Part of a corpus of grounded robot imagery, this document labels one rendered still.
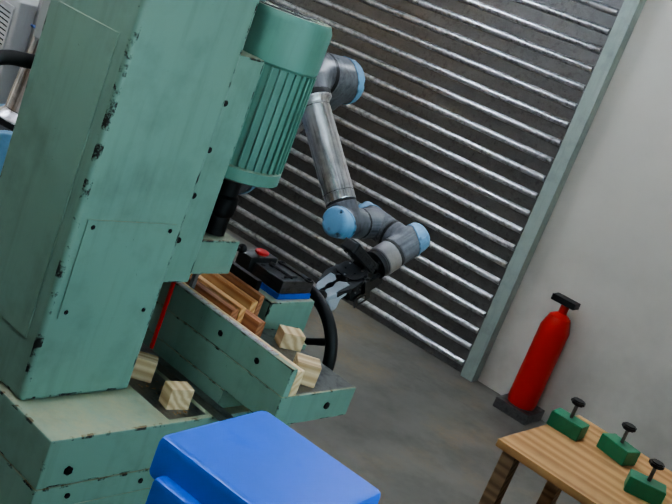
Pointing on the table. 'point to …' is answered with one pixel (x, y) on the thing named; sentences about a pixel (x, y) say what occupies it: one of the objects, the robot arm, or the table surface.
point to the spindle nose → (224, 207)
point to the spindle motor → (277, 91)
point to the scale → (228, 319)
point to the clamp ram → (245, 276)
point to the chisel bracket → (215, 254)
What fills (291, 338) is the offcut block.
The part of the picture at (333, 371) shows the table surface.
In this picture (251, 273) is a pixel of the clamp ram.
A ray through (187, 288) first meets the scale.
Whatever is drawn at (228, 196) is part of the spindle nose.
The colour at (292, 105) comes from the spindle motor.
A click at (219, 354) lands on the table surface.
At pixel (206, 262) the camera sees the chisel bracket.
